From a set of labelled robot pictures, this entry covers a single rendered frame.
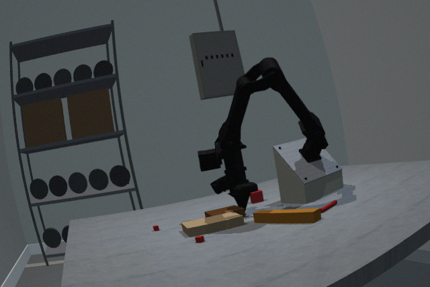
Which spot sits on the orange rectangular board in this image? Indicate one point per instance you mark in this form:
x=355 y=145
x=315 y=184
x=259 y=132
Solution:
x=288 y=216

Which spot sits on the red cylinder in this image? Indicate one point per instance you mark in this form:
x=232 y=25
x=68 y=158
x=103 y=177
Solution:
x=328 y=206

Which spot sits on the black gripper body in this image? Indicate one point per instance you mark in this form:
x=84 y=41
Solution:
x=242 y=184

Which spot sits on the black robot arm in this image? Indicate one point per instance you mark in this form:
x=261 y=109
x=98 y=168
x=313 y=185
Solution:
x=228 y=145

